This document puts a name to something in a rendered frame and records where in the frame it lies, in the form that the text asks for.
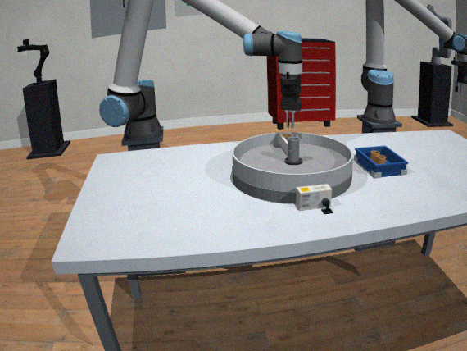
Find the white table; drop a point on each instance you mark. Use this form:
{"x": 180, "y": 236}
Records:
{"x": 182, "y": 212}

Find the grey corner guide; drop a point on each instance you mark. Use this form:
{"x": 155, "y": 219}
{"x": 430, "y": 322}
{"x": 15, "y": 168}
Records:
{"x": 405, "y": 172}
{"x": 379, "y": 174}

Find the white green sign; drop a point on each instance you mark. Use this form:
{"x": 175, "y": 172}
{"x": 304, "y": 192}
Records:
{"x": 179, "y": 10}

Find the red tool cabinet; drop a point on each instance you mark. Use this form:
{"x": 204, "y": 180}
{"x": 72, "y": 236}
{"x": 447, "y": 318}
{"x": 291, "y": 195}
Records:
{"x": 321, "y": 80}

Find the blue crate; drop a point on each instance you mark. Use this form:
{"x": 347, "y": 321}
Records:
{"x": 394, "y": 169}

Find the grey turntable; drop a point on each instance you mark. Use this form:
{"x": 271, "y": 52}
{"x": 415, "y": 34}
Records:
{"x": 263, "y": 168}

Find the steel bushing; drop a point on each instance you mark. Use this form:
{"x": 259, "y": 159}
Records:
{"x": 294, "y": 144}
{"x": 294, "y": 157}

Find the black box pedestal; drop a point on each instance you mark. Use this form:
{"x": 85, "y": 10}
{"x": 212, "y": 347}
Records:
{"x": 44, "y": 120}
{"x": 434, "y": 95}

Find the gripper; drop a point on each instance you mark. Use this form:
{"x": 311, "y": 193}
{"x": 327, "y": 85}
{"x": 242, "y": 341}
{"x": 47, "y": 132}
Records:
{"x": 463, "y": 69}
{"x": 290, "y": 91}

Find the grey wall board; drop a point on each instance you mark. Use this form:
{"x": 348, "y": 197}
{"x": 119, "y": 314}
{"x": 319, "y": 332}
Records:
{"x": 98, "y": 18}

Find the white control box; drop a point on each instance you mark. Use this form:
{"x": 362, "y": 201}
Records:
{"x": 310, "y": 197}

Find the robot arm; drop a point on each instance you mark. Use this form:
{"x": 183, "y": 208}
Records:
{"x": 376, "y": 36}
{"x": 131, "y": 44}

